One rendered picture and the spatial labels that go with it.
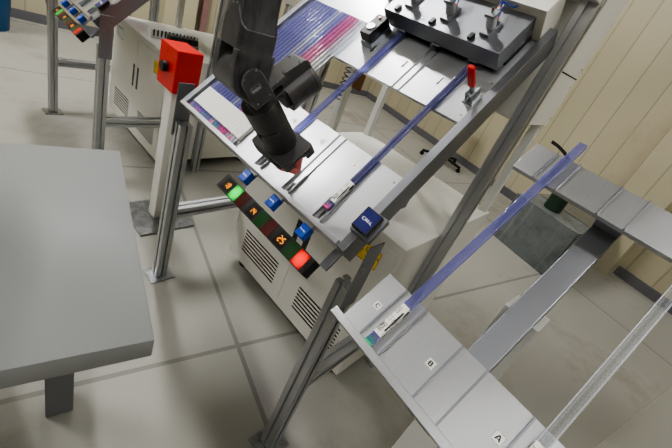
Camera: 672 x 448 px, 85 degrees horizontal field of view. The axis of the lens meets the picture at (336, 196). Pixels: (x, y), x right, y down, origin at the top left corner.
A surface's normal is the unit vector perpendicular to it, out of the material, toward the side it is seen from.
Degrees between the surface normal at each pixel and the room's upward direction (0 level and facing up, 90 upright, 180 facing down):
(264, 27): 75
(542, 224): 90
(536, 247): 90
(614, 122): 90
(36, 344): 0
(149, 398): 0
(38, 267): 0
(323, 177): 47
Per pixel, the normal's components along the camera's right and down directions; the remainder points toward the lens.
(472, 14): -0.25, -0.48
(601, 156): -0.81, -0.01
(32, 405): 0.34, -0.83
